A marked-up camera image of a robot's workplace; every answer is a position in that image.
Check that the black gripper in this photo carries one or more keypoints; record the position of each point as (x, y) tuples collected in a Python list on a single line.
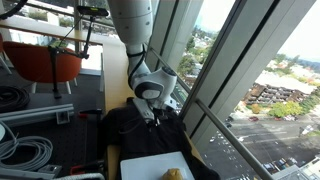
[(163, 113)]

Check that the black vest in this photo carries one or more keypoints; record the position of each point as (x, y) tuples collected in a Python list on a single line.
[(140, 143)]

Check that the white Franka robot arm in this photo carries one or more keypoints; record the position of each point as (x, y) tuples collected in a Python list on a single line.
[(133, 20)]

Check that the white board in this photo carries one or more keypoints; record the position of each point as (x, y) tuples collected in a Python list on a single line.
[(150, 166)]

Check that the yellow object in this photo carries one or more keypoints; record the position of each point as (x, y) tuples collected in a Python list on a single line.
[(172, 175)]

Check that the grey metal handrail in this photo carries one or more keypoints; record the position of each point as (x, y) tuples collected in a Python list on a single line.
[(226, 133)]

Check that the red black clamp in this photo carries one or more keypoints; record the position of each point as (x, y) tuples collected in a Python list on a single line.
[(83, 167), (90, 113)]

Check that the narrow grey window mullion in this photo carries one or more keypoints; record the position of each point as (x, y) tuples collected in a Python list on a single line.
[(180, 33)]

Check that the wide grey window mullion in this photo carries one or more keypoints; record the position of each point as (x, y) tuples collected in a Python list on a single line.
[(240, 66)]

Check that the black tripod stand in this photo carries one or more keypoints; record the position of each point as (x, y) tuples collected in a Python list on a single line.
[(55, 73)]

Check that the aluminium extrusion bar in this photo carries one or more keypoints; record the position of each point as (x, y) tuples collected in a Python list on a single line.
[(33, 113)]

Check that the orange chair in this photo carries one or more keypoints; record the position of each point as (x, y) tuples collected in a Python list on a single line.
[(36, 63)]

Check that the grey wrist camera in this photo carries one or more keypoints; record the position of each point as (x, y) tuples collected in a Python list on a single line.
[(144, 109)]

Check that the black stand camera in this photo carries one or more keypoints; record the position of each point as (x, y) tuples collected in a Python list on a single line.
[(91, 10)]

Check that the wooden rail beam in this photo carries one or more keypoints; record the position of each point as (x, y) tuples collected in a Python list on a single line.
[(33, 31)]

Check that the aluminium bracket profile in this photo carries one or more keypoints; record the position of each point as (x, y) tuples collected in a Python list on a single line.
[(20, 174)]

